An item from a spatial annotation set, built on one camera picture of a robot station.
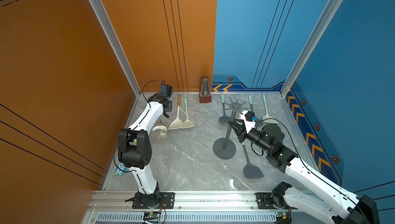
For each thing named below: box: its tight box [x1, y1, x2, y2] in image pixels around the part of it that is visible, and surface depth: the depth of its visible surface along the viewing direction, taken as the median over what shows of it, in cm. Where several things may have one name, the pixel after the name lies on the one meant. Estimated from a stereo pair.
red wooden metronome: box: [199, 78, 212, 104], surface depth 111 cm
